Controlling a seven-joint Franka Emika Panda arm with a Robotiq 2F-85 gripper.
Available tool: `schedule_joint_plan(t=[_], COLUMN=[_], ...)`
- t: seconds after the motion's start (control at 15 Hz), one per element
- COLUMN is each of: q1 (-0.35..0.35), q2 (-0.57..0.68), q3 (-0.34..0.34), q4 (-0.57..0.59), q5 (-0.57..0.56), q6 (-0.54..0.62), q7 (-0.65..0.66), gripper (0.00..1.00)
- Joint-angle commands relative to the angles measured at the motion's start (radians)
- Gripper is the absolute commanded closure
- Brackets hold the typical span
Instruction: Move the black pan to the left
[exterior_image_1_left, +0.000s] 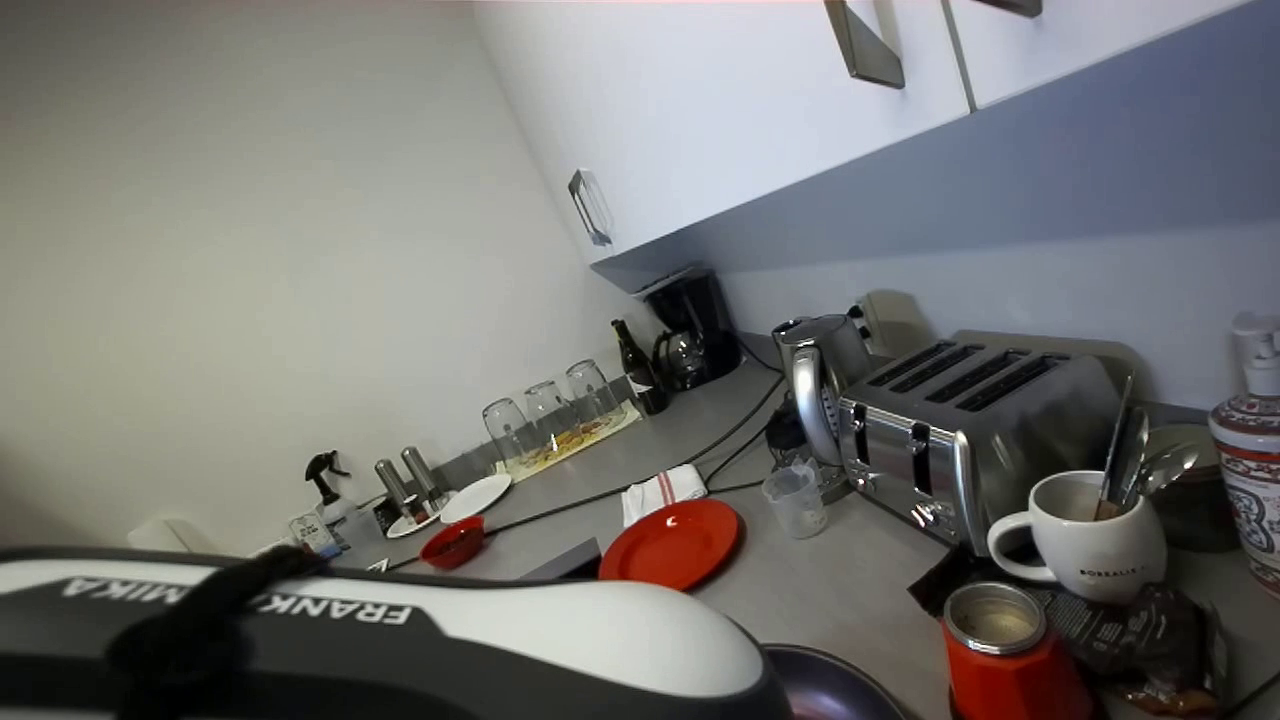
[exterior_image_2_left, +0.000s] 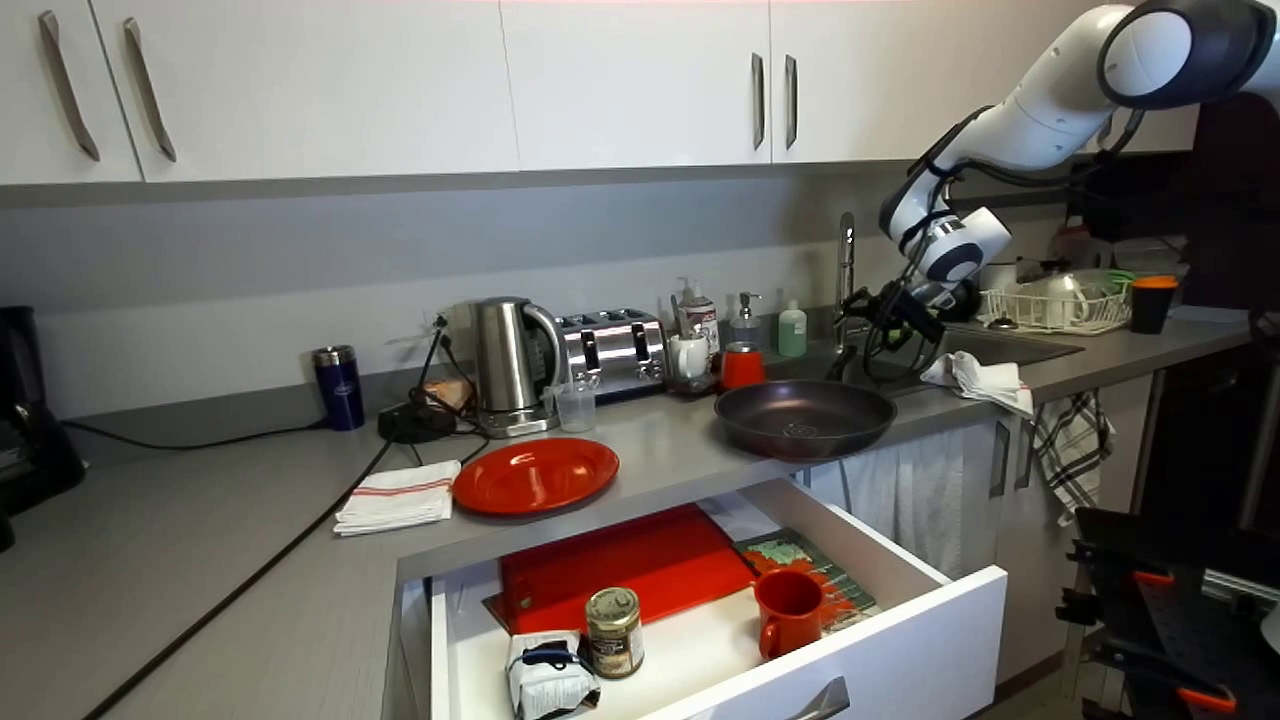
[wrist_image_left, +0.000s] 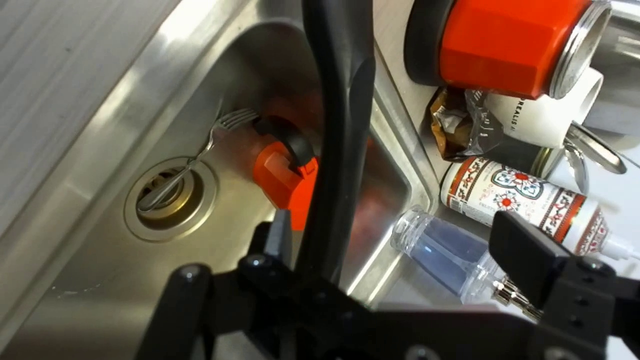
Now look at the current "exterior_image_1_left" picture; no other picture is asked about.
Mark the black frying pan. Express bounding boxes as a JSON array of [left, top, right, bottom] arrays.
[[756, 639, 921, 720]]

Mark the dark glass bottle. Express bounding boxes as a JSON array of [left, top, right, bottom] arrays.
[[606, 314, 654, 402]]

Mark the clear drinking glass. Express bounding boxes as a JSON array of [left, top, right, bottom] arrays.
[[479, 397, 535, 464], [559, 355, 614, 421], [519, 376, 576, 445]]

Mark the black coffee machine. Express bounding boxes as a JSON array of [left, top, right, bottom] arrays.
[[640, 263, 747, 392]]

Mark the yellowish drying mat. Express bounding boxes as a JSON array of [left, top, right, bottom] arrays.
[[499, 397, 647, 483]]

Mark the white towel with red stripe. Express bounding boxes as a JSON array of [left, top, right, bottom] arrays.
[[614, 460, 713, 530]]

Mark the steel electric kettle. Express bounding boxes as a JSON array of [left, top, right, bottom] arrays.
[[772, 313, 884, 470]]

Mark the red plate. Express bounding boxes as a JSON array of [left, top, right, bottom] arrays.
[[597, 496, 745, 596]]

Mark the small white plate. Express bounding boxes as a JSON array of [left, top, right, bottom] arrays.
[[434, 470, 516, 526]]

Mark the steel spice mill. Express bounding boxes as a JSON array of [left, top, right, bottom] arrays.
[[394, 445, 445, 514], [372, 457, 411, 522]]

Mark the small red bowl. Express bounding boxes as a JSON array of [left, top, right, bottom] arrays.
[[419, 514, 491, 572]]

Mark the spray bottle with black trigger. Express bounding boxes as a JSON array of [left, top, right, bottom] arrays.
[[285, 447, 354, 553]]

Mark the black coaster mat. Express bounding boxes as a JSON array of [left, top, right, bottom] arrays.
[[907, 535, 995, 621]]

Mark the steel four-slot toaster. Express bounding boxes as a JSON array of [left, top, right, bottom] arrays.
[[831, 329, 1157, 556]]

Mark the red moka pot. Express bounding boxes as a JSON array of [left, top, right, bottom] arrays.
[[938, 577, 1095, 720]]

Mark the steel spoon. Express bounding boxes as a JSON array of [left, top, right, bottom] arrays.
[[1138, 445, 1203, 502], [1092, 373, 1138, 514]]

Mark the white ceramic mug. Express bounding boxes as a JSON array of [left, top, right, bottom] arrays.
[[983, 466, 1171, 609]]

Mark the dark glossy pouch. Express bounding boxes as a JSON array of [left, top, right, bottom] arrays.
[[1054, 585, 1234, 720]]

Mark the patterned ceramic jar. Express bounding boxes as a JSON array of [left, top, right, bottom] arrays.
[[1207, 313, 1280, 590]]

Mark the long black counter cable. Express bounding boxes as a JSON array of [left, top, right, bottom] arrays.
[[382, 376, 793, 577]]

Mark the white wall cabinet door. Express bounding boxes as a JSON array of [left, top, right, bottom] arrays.
[[635, 0, 977, 231], [938, 0, 1255, 113], [471, 0, 753, 271]]

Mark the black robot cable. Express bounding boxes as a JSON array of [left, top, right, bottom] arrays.
[[111, 539, 328, 687]]

